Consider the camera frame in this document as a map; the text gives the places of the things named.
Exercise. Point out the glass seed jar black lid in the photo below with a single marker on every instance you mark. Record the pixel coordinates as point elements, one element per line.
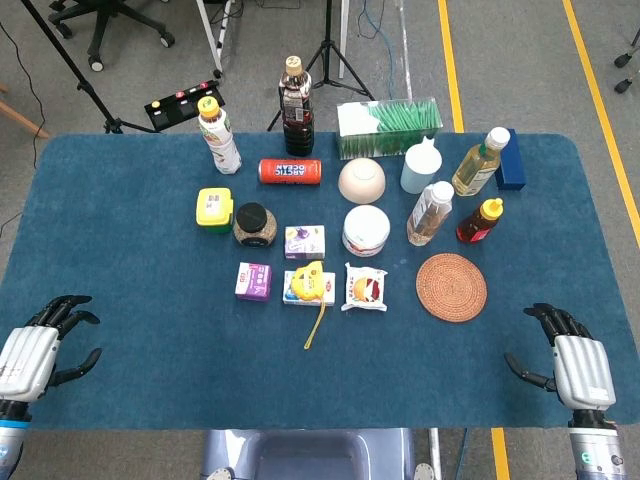
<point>255,225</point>

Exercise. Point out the black pedal button box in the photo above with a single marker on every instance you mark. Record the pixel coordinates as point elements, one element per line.
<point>185,107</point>

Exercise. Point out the black light stand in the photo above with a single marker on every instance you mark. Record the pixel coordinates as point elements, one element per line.
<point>75,75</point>

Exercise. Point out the yellow oil bottle white cap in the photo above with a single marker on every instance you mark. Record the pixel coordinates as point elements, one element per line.
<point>477,167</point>

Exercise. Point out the purple white tissue pack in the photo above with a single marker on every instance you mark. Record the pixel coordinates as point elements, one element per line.
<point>253,281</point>

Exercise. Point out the white snack packet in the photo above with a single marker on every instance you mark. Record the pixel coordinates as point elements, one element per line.
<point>365,287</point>

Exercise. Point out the white lidded plastic jar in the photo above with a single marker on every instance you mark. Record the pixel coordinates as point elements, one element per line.
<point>366,230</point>

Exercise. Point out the yellow green plastic container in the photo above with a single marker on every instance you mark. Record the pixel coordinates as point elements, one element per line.
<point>214,210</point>

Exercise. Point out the clear bottle white cap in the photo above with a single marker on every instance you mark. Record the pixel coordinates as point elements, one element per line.
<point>430,215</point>

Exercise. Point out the dark blue box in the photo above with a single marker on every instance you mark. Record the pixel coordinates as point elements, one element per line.
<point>512,165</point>

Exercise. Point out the yellow plastic toy with strap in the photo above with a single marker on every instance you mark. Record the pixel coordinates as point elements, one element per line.
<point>307,282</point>

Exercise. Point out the round woven rattan coaster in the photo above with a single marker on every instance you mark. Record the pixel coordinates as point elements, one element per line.
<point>451,288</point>

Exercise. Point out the small purple white drink carton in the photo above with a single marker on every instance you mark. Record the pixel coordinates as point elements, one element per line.
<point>305,242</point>

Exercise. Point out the blue table mat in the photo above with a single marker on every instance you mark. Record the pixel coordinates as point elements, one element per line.
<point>150,325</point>

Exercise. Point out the white drink bottle yellow cap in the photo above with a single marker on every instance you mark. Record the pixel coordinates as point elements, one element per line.
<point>220,140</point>

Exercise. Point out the orange Arctic Ocean can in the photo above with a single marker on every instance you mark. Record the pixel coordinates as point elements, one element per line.
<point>290,171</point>

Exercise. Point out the light blue plastic cup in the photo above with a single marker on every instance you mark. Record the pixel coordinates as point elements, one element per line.
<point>420,167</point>

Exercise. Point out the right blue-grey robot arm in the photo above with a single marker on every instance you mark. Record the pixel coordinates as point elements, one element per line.
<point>595,450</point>

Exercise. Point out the black office chair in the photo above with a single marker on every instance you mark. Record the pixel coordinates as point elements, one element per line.
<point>112,20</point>

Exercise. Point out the light wooden furniture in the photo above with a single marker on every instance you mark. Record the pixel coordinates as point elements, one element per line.
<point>22,120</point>

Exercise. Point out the honey bottle yellow cap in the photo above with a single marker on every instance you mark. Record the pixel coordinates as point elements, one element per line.
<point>477,222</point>

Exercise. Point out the black tripod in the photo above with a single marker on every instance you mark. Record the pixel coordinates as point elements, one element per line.
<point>328,45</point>

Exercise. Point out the clear box of green packets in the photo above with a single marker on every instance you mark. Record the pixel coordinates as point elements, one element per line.
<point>390,127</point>

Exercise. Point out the dark tea bottle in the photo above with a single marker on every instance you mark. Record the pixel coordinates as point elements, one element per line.
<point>297,115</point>

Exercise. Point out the upturned beige bowl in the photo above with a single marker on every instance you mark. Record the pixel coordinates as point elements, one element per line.
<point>362,181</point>

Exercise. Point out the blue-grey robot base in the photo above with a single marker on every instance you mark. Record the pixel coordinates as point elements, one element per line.
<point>310,455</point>

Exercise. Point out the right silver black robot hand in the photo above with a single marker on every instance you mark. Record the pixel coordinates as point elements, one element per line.
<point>580,370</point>

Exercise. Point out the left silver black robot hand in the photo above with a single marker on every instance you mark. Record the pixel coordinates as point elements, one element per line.
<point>25,360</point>

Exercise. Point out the black chair casters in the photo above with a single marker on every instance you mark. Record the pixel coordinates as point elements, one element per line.
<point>624,60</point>

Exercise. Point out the white metal frame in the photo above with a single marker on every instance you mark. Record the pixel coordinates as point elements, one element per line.
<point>210,30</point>

